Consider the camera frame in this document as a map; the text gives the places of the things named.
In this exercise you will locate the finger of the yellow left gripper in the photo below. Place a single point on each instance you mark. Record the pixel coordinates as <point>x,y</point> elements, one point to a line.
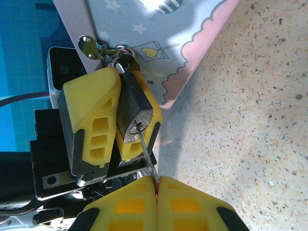
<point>89,96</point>
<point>144,134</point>

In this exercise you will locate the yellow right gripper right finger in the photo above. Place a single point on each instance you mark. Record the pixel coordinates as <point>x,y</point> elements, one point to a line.
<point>183,216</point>

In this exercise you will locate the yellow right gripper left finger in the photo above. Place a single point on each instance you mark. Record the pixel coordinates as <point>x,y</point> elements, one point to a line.
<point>134,216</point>

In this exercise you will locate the small metal padlock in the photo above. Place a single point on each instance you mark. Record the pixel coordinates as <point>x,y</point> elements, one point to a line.
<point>134,101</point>

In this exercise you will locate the pastel cartoon tin box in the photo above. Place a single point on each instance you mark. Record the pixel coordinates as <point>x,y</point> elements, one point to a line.
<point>180,24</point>

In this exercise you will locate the shiny metal box hasp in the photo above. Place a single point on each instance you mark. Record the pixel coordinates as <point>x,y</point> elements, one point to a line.
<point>86,45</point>

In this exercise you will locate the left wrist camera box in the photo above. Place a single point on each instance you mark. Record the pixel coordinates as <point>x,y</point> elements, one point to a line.
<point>65,81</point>

